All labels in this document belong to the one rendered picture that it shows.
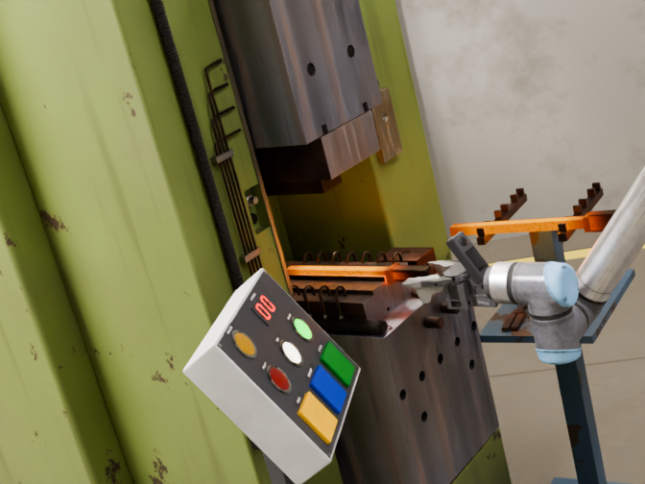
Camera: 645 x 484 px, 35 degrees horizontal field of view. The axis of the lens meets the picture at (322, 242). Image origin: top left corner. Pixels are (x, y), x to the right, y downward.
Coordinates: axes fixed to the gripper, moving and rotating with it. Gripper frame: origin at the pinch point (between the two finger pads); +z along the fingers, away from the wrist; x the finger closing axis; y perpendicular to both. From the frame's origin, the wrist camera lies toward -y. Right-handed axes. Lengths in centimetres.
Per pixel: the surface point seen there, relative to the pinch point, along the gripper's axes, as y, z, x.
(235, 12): -65, 17, -17
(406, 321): 9.2, 1.1, -6.3
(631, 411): 100, 6, 110
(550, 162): 65, 101, 275
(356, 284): 1.2, 13.5, -4.9
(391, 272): -0.6, 5.6, -1.5
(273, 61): -54, 10, -17
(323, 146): -34.3, 7.1, -12.0
